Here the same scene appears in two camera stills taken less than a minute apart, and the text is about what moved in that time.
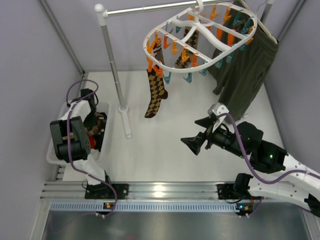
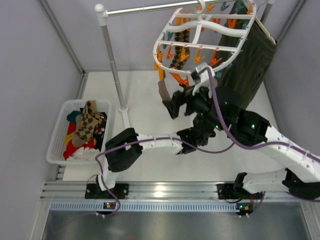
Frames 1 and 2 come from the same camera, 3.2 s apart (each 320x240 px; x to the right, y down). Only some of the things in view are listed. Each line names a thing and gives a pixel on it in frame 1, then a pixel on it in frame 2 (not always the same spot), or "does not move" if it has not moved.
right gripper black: [208, 135] to [188, 104]
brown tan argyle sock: [158, 90] to [86, 122]
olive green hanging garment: [241, 61] does not move
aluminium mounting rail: [71, 191] does not move
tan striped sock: [157, 50] to [163, 91]
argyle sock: [185, 59] to [180, 35]
